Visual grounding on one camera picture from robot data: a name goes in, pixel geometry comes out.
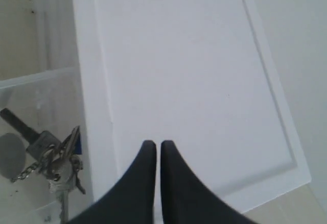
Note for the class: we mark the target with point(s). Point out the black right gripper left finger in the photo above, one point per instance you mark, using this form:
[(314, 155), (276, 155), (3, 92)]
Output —
[(131, 199)]

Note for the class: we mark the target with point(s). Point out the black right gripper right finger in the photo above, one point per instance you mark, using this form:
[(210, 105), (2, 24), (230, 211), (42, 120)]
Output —
[(184, 198)]

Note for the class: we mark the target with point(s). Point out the key bunch with blue tag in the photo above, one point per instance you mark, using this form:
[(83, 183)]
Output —
[(56, 160)]

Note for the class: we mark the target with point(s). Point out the clear drawer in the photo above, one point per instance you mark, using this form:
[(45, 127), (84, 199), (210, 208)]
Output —
[(51, 101)]

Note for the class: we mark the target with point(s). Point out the white translucent drawer cabinet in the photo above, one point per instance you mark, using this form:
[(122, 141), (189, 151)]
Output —
[(197, 72)]

